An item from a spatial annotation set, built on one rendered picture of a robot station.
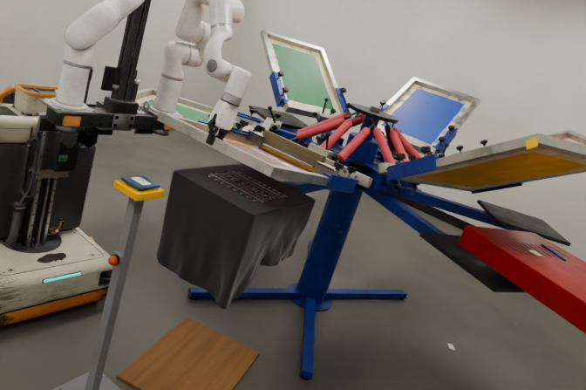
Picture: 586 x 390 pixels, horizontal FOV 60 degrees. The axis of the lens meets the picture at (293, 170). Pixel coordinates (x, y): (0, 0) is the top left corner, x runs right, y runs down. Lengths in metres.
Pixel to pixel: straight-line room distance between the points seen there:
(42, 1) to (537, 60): 5.21
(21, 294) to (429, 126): 2.86
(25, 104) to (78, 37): 0.80
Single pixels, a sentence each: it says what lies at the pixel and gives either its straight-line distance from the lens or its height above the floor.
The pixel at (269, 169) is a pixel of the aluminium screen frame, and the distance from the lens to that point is 1.77.
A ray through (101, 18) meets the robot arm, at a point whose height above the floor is 1.49.
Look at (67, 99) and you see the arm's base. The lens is 2.02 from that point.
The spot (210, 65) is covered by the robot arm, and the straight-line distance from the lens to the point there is 1.91.
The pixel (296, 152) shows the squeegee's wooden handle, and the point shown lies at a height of 1.11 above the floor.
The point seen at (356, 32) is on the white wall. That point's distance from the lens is 6.90.
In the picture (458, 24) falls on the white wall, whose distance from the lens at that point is 6.47.
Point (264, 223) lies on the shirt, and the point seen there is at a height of 0.90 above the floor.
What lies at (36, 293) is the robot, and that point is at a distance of 2.64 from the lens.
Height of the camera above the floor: 1.65
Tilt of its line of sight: 15 degrees down
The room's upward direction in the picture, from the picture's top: 18 degrees clockwise
